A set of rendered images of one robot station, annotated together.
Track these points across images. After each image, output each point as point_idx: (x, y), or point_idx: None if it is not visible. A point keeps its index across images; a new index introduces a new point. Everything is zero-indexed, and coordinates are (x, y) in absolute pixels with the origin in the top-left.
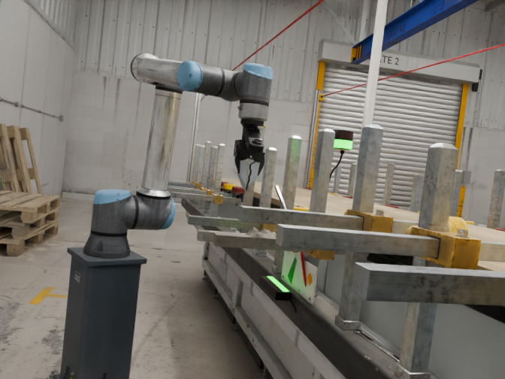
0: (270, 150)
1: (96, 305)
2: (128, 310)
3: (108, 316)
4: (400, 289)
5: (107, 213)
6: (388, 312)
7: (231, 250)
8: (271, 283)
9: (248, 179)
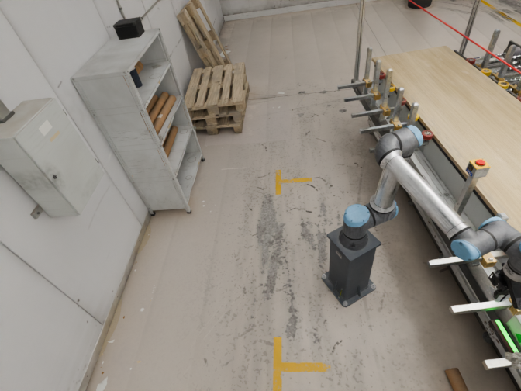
0: (503, 219)
1: (354, 270)
2: (369, 264)
3: (360, 270)
4: None
5: (357, 230)
6: None
7: (438, 227)
8: (503, 337)
9: (464, 198)
